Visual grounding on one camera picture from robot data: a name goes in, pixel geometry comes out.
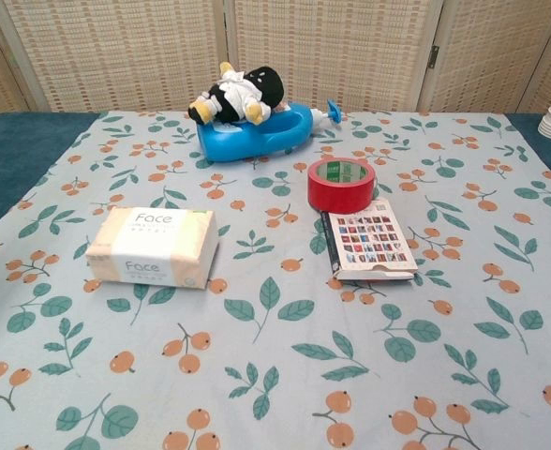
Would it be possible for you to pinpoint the white Face tissue pack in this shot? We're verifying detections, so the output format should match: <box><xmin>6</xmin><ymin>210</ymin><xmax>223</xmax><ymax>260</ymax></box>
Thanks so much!
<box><xmin>84</xmin><ymin>206</ymin><xmax>219</xmax><ymax>290</ymax></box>

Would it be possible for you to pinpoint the red tape roll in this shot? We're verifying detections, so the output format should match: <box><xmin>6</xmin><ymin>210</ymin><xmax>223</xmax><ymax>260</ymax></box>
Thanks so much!
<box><xmin>306</xmin><ymin>157</ymin><xmax>378</xmax><ymax>215</ymax></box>

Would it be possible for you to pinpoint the blue detergent pump bottle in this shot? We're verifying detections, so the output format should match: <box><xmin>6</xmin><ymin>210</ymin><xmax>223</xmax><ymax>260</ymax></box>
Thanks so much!
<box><xmin>195</xmin><ymin>97</ymin><xmax>347</xmax><ymax>164</ymax></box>

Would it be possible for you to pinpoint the book with photo grid cover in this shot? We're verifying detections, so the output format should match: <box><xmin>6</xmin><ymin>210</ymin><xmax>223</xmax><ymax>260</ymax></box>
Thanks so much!
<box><xmin>320</xmin><ymin>197</ymin><xmax>419</xmax><ymax>282</ymax></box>

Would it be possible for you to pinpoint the fruit and leaf print tablecloth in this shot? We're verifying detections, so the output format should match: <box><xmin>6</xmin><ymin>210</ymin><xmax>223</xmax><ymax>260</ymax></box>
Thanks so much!
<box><xmin>0</xmin><ymin>110</ymin><xmax>551</xmax><ymax>450</ymax></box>

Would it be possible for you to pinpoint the black and white plush toy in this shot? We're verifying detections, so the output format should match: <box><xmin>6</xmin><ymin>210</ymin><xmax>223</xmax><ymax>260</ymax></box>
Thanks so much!
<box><xmin>187</xmin><ymin>61</ymin><xmax>286</xmax><ymax>127</ymax></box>

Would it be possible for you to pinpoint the woven folding screen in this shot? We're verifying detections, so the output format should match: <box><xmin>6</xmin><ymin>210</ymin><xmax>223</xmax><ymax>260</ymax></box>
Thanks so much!
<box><xmin>0</xmin><ymin>0</ymin><xmax>551</xmax><ymax>114</ymax></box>

